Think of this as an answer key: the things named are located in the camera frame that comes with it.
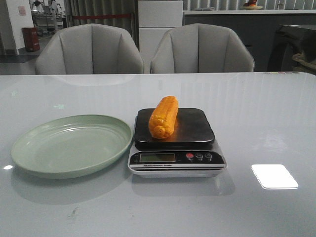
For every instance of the orange corn cob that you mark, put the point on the orange corn cob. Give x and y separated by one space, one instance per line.
163 118

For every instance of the dark glossy appliance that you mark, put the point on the dark glossy appliance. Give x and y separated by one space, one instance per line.
290 40

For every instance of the red trash bin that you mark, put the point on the red trash bin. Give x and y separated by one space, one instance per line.
31 40

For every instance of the light green plate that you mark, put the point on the light green plate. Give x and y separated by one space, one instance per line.
72 147

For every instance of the grey armchair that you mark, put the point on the grey armchair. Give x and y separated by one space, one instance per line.
201 48
90 49

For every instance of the red barrier belt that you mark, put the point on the red barrier belt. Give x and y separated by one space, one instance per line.
94 17

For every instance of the black silver kitchen scale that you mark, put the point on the black silver kitchen scale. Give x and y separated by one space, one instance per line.
191 151

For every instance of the grey armchair on left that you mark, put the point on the grey armchair on left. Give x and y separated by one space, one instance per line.
90 49

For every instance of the grey armchair on right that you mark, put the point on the grey armchair on right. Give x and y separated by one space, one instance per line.
201 48

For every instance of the white drawer cabinet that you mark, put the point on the white drawer cabinet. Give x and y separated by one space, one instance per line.
155 17

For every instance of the fruit bowl on counter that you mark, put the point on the fruit bowl on counter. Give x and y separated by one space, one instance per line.
251 5

